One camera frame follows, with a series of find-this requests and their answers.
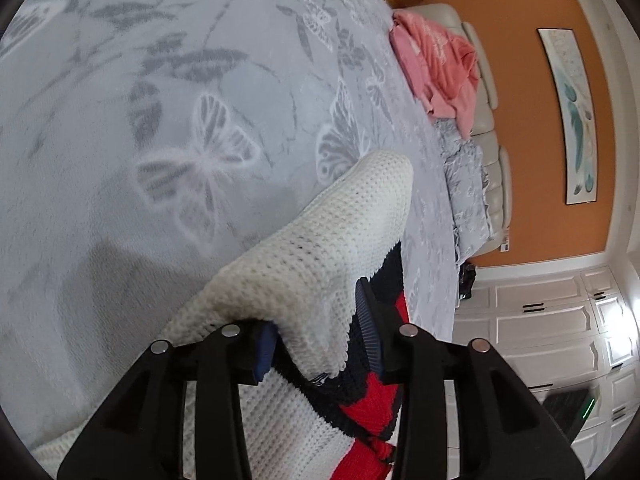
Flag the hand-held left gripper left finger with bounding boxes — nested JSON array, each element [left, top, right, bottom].
[[56, 324, 277, 480]]

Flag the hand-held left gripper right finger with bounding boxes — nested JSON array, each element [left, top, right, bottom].
[[355, 278, 586, 480]]

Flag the white knit sweater red navy stripes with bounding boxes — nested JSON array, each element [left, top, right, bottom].
[[32, 150, 415, 480]]

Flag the black object beside bed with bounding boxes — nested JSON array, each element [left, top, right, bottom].
[[459, 259, 478, 303]]

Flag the grey quilted pillow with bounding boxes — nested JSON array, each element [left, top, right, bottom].
[[432, 117, 493, 263]]

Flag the white panelled wardrobe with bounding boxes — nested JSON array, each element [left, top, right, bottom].
[[446, 265, 638, 478]]

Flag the black device with green light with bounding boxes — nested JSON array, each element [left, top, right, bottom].
[[541, 386, 601, 433]]

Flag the beige padded headboard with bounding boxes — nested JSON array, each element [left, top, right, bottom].
[[395, 2, 513, 256]]

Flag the grey butterfly print blanket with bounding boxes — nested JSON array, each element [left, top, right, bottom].
[[0, 0, 461, 453]]

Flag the pink garment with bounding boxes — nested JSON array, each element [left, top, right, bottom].
[[389, 10, 480, 141]]

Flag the framed feather wall picture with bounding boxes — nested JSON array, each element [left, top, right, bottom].
[[537, 28, 599, 206]]

